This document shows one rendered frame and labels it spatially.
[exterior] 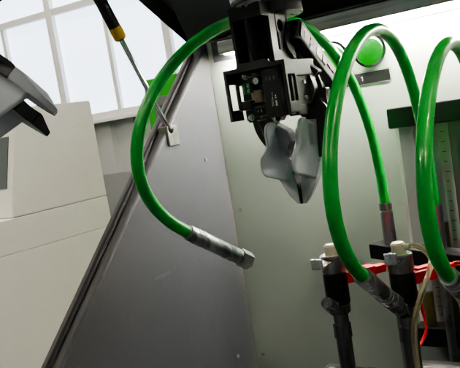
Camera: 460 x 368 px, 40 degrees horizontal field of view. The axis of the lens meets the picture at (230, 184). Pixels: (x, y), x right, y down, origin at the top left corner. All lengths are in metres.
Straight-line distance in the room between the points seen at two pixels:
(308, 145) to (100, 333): 0.39
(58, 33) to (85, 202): 2.64
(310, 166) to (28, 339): 3.03
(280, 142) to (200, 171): 0.39
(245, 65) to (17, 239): 2.96
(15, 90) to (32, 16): 5.59
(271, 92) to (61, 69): 5.43
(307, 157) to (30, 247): 2.97
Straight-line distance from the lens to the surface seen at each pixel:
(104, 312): 0.89
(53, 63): 6.14
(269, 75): 0.63
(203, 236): 0.72
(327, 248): 0.74
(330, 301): 0.74
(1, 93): 0.65
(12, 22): 6.40
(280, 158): 0.69
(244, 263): 0.76
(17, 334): 3.57
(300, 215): 1.08
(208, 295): 1.07
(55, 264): 3.65
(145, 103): 0.69
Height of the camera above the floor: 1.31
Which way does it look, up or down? 6 degrees down
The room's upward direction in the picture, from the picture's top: 9 degrees counter-clockwise
